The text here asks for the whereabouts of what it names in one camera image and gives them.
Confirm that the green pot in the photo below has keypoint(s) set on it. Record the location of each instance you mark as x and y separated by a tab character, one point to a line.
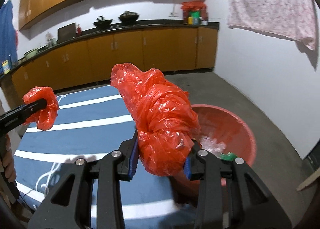
31	53

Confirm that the beige plastic stool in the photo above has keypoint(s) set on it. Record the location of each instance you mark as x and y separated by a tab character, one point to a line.
307	182

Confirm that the dark cutting board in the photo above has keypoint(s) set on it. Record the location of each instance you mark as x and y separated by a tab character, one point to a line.
66	33

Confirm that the red bag with containers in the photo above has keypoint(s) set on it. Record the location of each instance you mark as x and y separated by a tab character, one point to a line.
195	13

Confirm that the pink floral hanging cloth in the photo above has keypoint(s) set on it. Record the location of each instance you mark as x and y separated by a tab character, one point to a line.
292	19

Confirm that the black wok with utensil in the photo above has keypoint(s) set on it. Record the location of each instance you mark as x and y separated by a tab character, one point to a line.
102	24

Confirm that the left hand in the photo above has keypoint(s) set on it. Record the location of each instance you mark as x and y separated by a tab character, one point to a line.
8	162

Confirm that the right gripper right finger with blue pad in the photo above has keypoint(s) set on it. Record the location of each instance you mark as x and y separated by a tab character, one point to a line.
250	203

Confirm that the lower wooden kitchen cabinets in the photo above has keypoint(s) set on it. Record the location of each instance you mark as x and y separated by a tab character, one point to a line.
168	49

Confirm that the yellow labelled bottle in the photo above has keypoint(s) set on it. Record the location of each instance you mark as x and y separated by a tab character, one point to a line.
6	66

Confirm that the small red plastic bag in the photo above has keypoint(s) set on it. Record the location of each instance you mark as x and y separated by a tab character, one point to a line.
45	116

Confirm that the blue white striped cloth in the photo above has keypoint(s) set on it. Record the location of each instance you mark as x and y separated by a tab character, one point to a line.
90	124

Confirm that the clear bubble wrap bundle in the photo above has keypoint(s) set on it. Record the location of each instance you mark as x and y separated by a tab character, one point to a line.
212	145

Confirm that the red bottle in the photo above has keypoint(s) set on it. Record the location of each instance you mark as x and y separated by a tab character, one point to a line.
78	30

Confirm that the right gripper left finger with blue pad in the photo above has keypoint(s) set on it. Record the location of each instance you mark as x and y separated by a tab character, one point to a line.
68	203

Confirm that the blue hanging towel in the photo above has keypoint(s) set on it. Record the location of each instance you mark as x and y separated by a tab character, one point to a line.
8	36

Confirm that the clear jar on counter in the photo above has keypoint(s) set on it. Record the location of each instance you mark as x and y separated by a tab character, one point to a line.
50	40

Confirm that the black wok with lid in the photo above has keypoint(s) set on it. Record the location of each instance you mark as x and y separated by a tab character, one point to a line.
128	17

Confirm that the red plastic trash basket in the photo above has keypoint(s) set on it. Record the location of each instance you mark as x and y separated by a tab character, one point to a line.
225	126

